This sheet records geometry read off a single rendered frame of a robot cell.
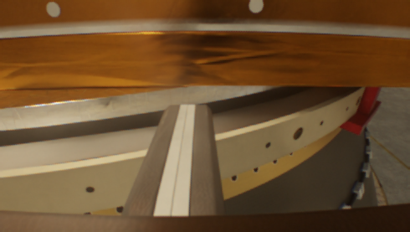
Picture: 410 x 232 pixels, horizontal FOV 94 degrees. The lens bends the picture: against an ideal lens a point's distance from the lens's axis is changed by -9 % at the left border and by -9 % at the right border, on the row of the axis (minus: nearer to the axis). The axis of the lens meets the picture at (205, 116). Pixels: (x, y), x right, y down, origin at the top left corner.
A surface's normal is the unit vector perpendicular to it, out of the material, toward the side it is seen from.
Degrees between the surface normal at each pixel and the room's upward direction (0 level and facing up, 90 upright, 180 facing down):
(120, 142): 0
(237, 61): 90
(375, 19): 90
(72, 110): 90
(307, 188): 62
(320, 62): 90
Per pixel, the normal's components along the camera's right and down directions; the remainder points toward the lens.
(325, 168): 0.54, -0.07
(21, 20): 0.02, 0.48
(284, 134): 0.47, 0.43
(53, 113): 0.26, 0.47
